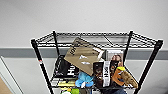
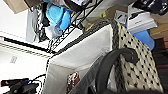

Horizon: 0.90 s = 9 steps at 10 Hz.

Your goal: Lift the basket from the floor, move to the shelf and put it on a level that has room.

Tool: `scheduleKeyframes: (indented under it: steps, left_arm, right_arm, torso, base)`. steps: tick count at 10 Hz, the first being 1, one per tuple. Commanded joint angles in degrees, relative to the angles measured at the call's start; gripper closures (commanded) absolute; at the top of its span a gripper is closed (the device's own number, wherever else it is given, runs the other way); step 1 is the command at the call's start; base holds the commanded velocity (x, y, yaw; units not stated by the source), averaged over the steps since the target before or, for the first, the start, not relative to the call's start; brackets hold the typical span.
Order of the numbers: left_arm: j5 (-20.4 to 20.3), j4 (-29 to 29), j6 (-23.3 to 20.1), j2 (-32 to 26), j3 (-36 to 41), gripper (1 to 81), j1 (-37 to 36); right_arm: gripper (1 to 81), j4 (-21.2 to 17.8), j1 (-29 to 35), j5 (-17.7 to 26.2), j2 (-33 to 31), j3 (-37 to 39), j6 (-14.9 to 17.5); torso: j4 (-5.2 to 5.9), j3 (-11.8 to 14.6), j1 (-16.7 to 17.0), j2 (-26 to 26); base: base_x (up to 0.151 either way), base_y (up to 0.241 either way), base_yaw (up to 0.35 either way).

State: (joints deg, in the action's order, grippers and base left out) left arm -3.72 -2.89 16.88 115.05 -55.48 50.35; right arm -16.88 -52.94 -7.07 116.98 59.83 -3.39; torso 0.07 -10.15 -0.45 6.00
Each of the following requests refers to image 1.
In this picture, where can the brown paper bag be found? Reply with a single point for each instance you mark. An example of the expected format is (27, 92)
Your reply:
(81, 55)

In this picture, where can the black box with white print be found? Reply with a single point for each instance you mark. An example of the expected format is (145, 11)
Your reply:
(63, 68)

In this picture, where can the white box with photo print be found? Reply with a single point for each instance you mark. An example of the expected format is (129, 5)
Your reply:
(115, 56)

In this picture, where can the blue plush toy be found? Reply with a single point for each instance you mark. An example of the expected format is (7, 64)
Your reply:
(84, 80)

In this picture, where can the black box with white stripe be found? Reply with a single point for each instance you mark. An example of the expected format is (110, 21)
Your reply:
(103, 75)

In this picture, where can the yellow green toy bowl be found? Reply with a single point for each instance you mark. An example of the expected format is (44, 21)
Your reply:
(68, 87)

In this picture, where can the orange plush toy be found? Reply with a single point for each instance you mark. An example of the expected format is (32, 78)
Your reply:
(126, 78)

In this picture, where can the blue cap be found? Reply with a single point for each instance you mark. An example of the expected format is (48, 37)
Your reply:
(119, 91)

